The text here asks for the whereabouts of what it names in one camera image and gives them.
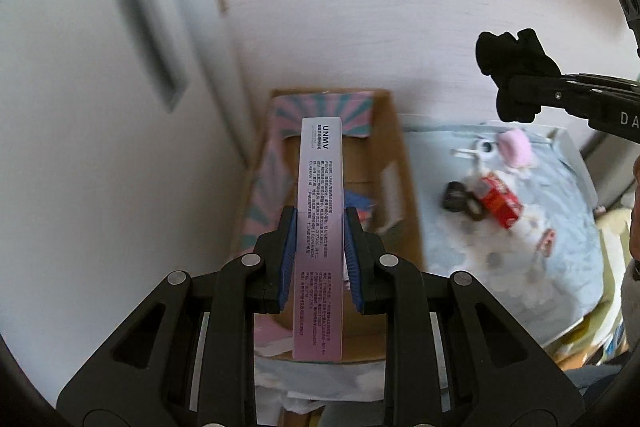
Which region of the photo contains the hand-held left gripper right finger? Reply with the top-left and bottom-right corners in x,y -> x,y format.
342,206 -> 586,427

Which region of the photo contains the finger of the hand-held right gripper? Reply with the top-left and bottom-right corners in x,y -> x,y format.
506,75 -> 592,116
560,72 -> 640,94

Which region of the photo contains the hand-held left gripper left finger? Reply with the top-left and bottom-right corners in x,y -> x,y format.
56,205 -> 301,427

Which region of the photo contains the black cloth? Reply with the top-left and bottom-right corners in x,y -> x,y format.
475,28 -> 562,124

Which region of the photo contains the long pink printed box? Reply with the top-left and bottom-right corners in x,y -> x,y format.
292,117 -> 347,363

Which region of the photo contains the cardboard box with striped flap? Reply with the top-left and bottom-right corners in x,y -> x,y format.
230,88 -> 427,366

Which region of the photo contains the person's right forearm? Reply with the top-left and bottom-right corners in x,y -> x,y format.
620,154 -> 640,349

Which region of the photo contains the blue pink card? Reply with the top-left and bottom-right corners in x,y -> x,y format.
345,191 -> 379,223

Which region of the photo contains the pink round puff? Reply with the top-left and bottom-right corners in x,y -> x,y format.
500,130 -> 534,168

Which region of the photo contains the white key tag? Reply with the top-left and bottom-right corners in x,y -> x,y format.
452,139 -> 497,164

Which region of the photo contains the light blue storage bin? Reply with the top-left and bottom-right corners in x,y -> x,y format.
402,119 -> 609,349

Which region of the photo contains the red small carton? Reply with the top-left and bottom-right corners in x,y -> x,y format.
472,174 -> 525,231

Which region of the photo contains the black tape roll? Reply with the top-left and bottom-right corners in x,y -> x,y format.
464,197 -> 487,222
442,181 -> 469,212

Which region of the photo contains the white crumpled cloth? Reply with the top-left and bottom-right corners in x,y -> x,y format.
254,346 -> 452,427

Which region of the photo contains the small pink packet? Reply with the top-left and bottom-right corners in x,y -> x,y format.
538,229 -> 557,258

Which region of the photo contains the yellow green bedding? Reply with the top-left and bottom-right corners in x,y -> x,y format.
550,206 -> 632,370

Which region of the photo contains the white door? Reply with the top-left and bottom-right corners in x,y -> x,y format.
0,0 -> 253,338

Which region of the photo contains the recessed door handle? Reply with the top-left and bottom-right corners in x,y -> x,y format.
97,0 -> 191,113

